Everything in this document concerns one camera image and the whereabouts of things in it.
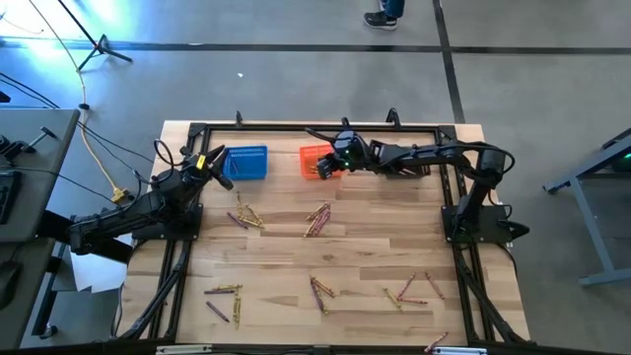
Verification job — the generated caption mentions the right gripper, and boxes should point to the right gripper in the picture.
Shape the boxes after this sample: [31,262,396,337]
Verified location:
[317,140,370,181]

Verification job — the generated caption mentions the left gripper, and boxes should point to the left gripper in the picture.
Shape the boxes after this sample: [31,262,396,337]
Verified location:
[179,145,236,191]

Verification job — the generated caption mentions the blue plastic basket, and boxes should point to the blue plastic basket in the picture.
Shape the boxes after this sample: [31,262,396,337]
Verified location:
[222,144,269,181]

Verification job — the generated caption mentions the orange plastic basket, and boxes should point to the orange plastic basket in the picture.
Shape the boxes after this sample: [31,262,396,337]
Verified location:
[299,143,346,181]

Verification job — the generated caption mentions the person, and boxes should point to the person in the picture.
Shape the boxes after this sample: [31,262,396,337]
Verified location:
[363,0,407,32]

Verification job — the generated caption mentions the white paper sheet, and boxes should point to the white paper sheet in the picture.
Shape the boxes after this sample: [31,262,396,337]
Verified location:
[68,241,128,296]

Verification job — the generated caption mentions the black tripod stand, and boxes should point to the black tripod stand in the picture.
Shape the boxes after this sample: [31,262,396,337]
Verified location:
[55,0,134,73]

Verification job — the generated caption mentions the grey desk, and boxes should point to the grey desk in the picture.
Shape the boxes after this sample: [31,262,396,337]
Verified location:
[0,107,82,246]

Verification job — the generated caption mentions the black metal beam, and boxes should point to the black metal beam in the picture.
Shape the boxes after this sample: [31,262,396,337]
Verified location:
[36,209,134,265]

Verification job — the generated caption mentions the white metal plate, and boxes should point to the white metal plate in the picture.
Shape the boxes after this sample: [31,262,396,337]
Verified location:
[432,346,488,355]
[156,344,213,355]

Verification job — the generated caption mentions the black desk clamp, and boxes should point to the black desk clamp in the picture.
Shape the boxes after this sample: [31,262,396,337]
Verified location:
[0,126,58,160]

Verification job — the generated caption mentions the black keyboard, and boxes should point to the black keyboard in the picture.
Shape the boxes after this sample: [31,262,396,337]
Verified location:
[0,170,24,226]

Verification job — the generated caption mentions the dark desk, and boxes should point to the dark desk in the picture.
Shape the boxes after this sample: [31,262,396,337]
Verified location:
[0,237,56,352]

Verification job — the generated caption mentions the black computer mouse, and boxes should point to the black computer mouse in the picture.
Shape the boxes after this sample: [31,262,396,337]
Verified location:
[0,260,24,311]

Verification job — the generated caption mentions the grey metal table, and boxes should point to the grey metal table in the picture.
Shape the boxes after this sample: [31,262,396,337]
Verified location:
[541,126,631,288]

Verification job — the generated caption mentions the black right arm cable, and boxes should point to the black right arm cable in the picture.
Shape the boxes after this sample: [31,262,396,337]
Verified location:
[304,116,356,145]

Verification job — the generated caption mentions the black metal table frame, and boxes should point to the black metal table frame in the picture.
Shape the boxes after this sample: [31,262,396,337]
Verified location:
[110,106,532,346]

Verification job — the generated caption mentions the black floor cable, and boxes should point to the black floor cable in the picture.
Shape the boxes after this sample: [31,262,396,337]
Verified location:
[76,120,156,165]
[0,71,61,109]

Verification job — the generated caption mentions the yellow power cable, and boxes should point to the yellow power cable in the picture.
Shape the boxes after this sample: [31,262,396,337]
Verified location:
[27,0,132,205]

